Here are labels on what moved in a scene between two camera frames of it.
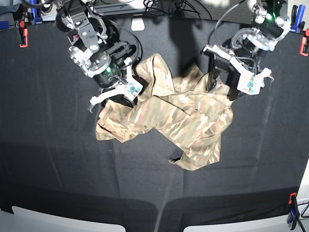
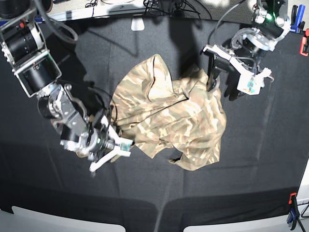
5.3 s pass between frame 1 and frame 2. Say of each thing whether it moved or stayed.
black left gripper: stayed
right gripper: stayed
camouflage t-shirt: moved
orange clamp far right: stayed
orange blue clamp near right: stayed
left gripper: moved
